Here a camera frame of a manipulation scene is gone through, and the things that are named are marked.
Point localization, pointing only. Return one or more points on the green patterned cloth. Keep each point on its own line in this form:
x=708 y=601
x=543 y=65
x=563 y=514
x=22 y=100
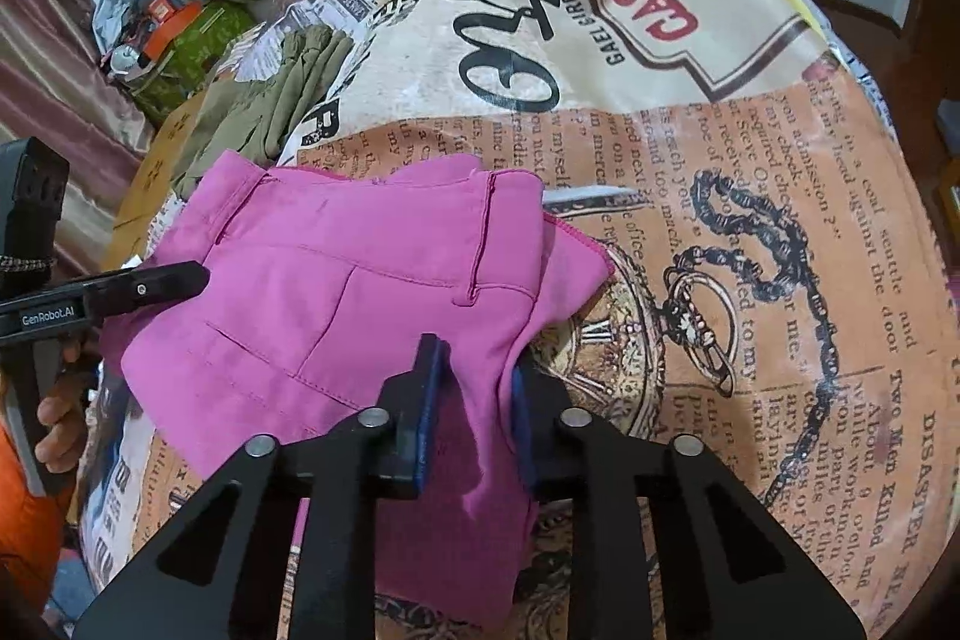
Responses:
x=202 y=48

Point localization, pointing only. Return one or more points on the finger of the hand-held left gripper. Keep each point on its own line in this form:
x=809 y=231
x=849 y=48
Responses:
x=150 y=287

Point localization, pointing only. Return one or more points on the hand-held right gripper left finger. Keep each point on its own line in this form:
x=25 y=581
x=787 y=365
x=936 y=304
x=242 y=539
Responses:
x=429 y=415

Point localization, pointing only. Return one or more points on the pink pants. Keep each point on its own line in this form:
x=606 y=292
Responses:
x=337 y=325

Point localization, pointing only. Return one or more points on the person's orange clothing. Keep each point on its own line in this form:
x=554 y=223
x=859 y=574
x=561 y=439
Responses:
x=30 y=535

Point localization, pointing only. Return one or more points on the person's left hand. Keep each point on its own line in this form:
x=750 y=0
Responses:
x=60 y=430

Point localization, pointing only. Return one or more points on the striped brown curtain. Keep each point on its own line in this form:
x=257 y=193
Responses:
x=45 y=85

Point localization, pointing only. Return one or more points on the olive green pants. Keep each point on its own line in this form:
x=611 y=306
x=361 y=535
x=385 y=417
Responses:
x=292 y=93

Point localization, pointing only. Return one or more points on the brown paw-print board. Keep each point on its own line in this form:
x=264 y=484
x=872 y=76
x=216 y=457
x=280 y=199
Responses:
x=169 y=153

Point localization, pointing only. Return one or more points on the orange box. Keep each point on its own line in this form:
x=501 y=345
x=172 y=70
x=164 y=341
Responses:
x=172 y=21

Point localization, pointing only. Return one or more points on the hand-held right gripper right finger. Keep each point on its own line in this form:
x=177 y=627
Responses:
x=523 y=445

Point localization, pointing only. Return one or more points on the printed newspaper-pattern blanket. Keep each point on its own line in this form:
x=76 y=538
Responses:
x=750 y=197

